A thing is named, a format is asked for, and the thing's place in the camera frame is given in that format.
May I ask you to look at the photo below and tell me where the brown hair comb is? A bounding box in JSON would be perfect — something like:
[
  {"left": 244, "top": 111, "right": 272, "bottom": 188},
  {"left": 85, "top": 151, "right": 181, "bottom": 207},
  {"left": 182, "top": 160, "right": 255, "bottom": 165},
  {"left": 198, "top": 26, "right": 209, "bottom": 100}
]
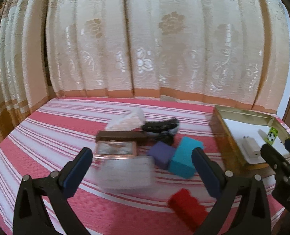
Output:
[{"left": 96, "top": 130, "right": 149, "bottom": 144}]

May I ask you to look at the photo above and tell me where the red toy block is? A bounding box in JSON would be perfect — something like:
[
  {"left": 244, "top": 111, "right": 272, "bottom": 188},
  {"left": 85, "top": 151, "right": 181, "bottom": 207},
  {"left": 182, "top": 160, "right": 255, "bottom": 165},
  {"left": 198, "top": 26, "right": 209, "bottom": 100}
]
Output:
[{"left": 168, "top": 188, "right": 209, "bottom": 233}]

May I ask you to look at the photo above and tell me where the white cardboard box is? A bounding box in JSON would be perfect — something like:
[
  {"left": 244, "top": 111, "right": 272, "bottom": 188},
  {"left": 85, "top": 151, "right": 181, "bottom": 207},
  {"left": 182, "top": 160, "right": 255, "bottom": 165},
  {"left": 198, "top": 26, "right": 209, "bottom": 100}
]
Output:
[{"left": 105, "top": 108, "right": 145, "bottom": 131}]

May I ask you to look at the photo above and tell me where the white paper sheet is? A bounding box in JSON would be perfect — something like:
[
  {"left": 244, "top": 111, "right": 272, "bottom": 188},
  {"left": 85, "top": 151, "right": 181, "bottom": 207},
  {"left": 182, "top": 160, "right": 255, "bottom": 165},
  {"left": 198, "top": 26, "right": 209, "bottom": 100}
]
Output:
[{"left": 222, "top": 119, "right": 290, "bottom": 163}]

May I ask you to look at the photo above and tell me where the rose gold framed box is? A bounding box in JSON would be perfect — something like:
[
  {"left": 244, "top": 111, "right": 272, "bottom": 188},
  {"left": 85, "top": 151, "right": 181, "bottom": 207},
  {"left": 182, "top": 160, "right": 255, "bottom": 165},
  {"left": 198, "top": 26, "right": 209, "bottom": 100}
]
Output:
[{"left": 94, "top": 140, "right": 138, "bottom": 161}]

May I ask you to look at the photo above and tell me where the clear plastic box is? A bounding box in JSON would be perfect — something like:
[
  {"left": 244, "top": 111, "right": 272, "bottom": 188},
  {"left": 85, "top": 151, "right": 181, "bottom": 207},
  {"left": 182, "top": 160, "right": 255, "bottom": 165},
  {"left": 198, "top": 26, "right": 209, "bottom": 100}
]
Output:
[{"left": 97, "top": 156, "right": 156, "bottom": 193}]

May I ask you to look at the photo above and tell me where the pink striped bedsheet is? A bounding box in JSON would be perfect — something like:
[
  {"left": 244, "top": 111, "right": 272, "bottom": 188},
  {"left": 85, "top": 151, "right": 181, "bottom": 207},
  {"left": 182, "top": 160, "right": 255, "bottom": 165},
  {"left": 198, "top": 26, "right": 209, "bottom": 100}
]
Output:
[{"left": 0, "top": 97, "right": 290, "bottom": 235}]

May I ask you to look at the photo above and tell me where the cream curtain with golden bands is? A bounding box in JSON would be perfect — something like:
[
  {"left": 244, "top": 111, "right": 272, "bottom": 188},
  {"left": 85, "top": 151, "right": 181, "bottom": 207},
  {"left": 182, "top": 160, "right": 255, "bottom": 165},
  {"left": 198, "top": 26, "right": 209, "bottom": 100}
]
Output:
[{"left": 0, "top": 0, "right": 50, "bottom": 152}]

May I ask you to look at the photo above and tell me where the white charger plug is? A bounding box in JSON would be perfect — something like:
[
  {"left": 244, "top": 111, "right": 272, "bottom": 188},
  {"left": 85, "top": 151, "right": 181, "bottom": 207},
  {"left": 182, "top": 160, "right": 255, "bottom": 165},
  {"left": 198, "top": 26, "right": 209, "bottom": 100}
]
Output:
[{"left": 241, "top": 136, "right": 261, "bottom": 158}]

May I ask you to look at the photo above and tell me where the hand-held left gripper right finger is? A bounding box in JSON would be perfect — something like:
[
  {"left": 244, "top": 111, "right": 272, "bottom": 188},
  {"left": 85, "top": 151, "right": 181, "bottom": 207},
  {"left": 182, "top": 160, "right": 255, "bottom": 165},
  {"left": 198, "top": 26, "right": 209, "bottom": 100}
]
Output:
[{"left": 191, "top": 147, "right": 273, "bottom": 235}]

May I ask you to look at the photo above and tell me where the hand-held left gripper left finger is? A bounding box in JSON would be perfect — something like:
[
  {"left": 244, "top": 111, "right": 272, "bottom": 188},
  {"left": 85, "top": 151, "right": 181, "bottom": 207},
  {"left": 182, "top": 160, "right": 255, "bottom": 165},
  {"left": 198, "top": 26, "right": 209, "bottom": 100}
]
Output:
[{"left": 12, "top": 147, "right": 94, "bottom": 235}]

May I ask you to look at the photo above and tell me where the green soccer ball card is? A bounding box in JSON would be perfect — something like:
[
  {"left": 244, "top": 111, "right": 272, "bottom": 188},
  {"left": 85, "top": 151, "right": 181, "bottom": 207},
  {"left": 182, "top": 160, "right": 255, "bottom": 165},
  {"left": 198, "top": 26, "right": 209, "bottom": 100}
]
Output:
[{"left": 265, "top": 127, "right": 278, "bottom": 143}]

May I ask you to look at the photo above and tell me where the teal box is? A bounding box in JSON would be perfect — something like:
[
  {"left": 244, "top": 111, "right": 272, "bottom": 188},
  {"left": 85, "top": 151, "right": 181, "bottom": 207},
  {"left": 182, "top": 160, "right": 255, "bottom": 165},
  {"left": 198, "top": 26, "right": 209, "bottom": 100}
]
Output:
[{"left": 168, "top": 137, "right": 204, "bottom": 180}]

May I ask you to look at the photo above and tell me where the gold tin box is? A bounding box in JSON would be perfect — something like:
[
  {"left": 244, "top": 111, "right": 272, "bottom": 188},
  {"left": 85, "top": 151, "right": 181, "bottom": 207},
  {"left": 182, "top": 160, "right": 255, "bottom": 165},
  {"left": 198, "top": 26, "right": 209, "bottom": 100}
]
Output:
[{"left": 210, "top": 105, "right": 290, "bottom": 170}]

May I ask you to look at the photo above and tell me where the cream floral curtain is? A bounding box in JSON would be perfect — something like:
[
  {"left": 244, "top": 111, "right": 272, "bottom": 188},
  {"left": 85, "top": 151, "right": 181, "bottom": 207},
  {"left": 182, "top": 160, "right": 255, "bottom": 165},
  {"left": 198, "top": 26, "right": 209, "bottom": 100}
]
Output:
[{"left": 45, "top": 0, "right": 290, "bottom": 110}]

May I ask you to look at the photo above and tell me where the purple box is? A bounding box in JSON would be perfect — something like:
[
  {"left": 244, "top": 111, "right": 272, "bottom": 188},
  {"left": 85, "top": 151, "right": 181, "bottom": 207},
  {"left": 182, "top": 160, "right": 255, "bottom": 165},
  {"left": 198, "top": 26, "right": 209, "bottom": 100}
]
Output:
[{"left": 147, "top": 141, "right": 176, "bottom": 170}]

